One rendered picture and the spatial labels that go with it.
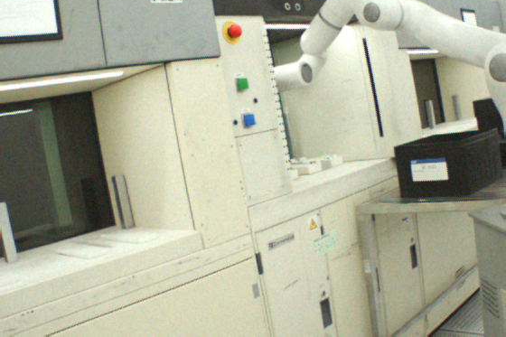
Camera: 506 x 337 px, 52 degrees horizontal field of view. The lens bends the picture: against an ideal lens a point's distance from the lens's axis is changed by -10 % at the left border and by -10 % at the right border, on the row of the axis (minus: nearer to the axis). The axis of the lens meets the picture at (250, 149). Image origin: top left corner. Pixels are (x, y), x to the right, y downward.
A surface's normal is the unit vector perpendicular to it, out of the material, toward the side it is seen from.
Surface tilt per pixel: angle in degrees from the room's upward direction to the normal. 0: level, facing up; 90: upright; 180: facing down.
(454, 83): 90
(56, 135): 90
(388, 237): 90
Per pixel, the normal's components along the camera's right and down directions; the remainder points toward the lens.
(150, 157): -0.70, 0.17
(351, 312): 0.69, -0.08
